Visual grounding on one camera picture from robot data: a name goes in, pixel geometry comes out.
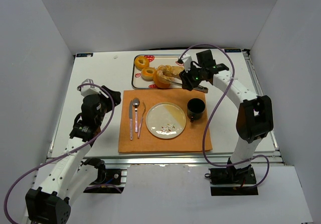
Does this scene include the metal serving tongs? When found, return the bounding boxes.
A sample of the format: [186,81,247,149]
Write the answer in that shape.
[153,68,208,93]

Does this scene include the large orange swirl bread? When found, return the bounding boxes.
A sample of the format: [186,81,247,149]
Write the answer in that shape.
[153,65,175,89]

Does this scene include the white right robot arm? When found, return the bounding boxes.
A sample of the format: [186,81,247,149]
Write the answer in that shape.
[178,50,273,172]

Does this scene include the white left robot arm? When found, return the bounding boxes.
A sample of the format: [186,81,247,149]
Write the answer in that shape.
[25,83,121,223]

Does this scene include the flat oval bread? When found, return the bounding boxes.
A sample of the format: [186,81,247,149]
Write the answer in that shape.
[170,66,184,78]

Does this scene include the strawberry pattern tray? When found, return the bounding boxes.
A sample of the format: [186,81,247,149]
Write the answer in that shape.
[131,54,184,89]

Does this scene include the dark green mug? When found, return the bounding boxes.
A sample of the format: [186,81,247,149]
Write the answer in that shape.
[187,98,206,123]

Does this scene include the glazed donut in front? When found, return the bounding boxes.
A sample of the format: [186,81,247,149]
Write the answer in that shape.
[141,67,156,81]

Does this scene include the glazed donut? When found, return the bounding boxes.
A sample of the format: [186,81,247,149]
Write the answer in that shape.
[141,67,156,81]
[134,56,149,70]

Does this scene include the glazed donut at back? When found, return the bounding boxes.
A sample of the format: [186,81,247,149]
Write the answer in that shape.
[134,56,149,70]

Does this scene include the orange cloth placemat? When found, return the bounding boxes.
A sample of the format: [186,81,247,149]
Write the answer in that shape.
[118,88,208,153]

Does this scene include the cream ceramic plate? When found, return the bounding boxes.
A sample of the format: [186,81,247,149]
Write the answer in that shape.
[145,102,187,140]

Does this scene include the pink handled knife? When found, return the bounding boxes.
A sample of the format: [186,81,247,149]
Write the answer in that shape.
[128,100,133,141]

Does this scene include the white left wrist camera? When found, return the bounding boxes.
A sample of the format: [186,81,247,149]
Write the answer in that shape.
[77,78,100,97]

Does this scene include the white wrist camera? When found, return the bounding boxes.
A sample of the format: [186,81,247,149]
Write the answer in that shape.
[177,54,192,72]
[77,78,100,97]

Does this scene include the pink handled spoon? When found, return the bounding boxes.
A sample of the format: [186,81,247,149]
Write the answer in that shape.
[132,97,140,133]

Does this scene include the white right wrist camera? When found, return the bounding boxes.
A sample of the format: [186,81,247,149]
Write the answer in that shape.
[177,54,192,72]

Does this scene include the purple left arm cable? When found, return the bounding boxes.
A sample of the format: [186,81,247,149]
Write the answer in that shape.
[3,83,115,222]

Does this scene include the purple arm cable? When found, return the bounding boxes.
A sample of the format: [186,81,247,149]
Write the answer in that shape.
[3,83,115,222]
[178,43,270,190]

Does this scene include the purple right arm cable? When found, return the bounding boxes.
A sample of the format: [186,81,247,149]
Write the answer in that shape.
[178,43,270,190]

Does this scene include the pink handled fork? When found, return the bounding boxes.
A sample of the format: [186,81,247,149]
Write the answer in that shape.
[137,101,146,139]

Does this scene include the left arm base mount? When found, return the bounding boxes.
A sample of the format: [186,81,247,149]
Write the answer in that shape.
[78,158,124,194]

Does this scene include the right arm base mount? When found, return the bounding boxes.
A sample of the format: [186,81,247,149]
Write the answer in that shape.
[204,164,258,196]

